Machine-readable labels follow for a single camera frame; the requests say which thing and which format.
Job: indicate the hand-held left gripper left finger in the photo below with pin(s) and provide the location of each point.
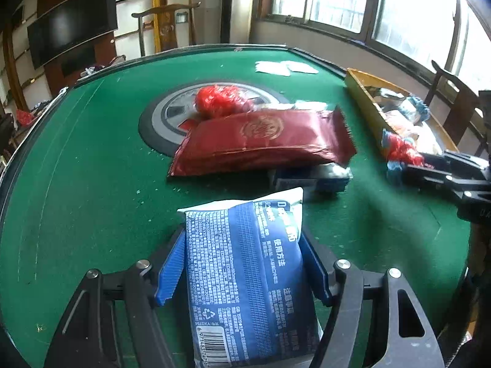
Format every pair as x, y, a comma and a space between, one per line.
168, 274

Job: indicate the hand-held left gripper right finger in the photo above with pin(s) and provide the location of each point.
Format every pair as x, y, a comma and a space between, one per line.
316, 272

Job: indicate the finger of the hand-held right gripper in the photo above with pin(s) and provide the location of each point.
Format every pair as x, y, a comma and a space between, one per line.
429, 174
464, 160

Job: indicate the red and blue plastic bag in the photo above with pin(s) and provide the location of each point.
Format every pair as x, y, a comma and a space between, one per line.
402, 151

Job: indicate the blue wet wipes packet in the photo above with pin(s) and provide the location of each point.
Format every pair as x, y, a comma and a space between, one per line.
245, 276

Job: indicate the yellow wooden tray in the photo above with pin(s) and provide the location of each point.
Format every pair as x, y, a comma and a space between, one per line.
368, 92

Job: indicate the dark wooden chair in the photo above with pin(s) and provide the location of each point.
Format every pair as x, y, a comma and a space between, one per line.
456, 99

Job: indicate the blue knitted sock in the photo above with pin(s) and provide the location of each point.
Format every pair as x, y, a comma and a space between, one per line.
419, 107

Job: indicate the blue white tissue packet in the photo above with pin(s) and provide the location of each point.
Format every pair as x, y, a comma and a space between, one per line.
322, 181

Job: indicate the dark red foil packet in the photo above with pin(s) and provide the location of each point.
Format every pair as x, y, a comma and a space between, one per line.
261, 142

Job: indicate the grey round table hub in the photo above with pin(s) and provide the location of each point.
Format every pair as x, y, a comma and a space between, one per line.
165, 122

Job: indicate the large window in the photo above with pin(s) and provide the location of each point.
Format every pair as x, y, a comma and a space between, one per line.
402, 7

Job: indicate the red crinkly wrapped snack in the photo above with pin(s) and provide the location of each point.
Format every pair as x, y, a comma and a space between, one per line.
218, 99

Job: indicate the white packet with red print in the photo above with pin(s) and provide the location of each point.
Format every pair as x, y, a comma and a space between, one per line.
272, 68

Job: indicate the wooden chair with carved back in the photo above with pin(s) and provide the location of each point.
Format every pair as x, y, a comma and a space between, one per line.
168, 27

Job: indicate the black flat television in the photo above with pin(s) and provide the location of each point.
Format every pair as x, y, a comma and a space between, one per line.
69, 23

